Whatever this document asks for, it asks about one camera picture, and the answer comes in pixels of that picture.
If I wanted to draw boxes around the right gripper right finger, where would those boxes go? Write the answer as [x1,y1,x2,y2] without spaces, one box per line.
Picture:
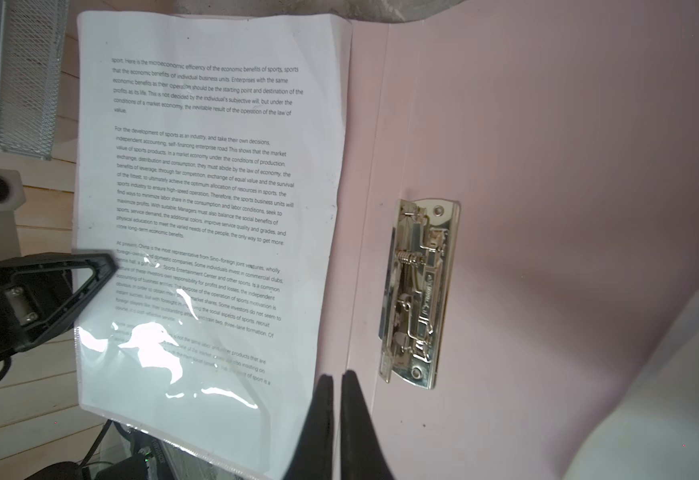
[340,370,393,480]

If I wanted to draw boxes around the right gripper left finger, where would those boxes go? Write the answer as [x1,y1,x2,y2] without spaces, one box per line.
[283,375,334,480]

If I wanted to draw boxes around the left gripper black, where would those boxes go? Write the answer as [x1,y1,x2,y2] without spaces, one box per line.
[0,253,117,361]

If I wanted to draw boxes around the printed paper sheet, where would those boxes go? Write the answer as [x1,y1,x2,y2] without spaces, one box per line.
[73,11,351,479]

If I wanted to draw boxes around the pink file folder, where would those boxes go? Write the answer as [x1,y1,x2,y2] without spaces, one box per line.
[317,1,699,479]

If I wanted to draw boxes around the metal folder clip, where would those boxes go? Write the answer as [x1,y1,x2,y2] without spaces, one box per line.
[379,199,461,390]

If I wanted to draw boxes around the lower printed paper sheets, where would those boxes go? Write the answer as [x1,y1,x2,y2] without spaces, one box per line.
[565,291,699,479]

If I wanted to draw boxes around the white wire mesh file rack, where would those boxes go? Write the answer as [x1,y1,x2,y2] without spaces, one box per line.
[0,0,69,160]

